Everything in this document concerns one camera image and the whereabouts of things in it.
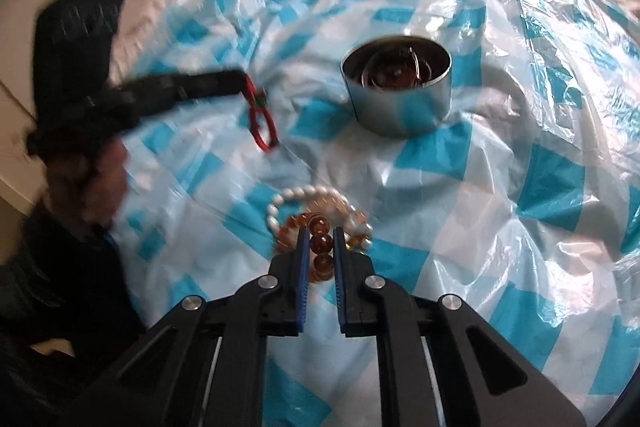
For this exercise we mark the person's left hand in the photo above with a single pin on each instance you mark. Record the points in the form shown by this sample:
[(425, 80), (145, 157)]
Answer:
[(90, 182)]

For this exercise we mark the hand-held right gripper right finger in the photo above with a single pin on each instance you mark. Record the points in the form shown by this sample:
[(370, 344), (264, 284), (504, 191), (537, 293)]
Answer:
[(341, 287)]

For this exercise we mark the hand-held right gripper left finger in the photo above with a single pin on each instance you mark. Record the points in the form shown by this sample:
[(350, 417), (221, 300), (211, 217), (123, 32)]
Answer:
[(295, 287)]

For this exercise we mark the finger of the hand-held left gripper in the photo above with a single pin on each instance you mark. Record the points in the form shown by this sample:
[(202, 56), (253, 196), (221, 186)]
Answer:
[(200, 84)]

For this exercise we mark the round metal tin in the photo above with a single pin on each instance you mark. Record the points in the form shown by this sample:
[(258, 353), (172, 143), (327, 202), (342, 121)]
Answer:
[(400, 117)]

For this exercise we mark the blue checkered plastic sheet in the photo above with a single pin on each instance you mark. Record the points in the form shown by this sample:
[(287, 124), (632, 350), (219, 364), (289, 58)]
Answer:
[(475, 207)]

